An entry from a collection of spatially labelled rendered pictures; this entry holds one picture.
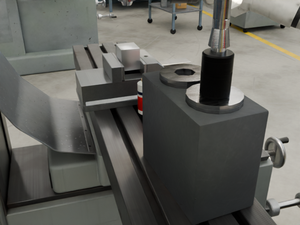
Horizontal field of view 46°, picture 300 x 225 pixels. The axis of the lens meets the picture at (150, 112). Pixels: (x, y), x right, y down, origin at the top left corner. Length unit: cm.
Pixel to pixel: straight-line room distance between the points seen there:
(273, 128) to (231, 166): 232
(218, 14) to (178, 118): 16
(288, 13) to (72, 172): 65
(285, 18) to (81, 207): 71
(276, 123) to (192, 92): 241
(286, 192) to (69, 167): 155
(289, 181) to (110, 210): 149
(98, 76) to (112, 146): 26
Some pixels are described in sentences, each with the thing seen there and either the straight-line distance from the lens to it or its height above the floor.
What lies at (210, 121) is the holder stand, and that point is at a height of 112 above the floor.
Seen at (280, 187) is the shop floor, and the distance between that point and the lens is 227.
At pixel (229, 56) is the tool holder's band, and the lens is 52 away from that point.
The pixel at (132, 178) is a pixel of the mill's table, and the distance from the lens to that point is 69.
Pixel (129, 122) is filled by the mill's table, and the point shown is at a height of 93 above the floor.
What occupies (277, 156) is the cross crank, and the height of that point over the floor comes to 63.
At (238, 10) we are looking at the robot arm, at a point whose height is 118.
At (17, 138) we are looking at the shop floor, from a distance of 278.
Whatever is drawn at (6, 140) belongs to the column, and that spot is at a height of 79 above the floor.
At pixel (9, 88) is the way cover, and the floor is 100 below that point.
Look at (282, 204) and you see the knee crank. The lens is 133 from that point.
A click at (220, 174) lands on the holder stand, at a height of 103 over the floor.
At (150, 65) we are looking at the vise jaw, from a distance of 95.
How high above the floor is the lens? 136
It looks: 27 degrees down
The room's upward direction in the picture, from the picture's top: straight up
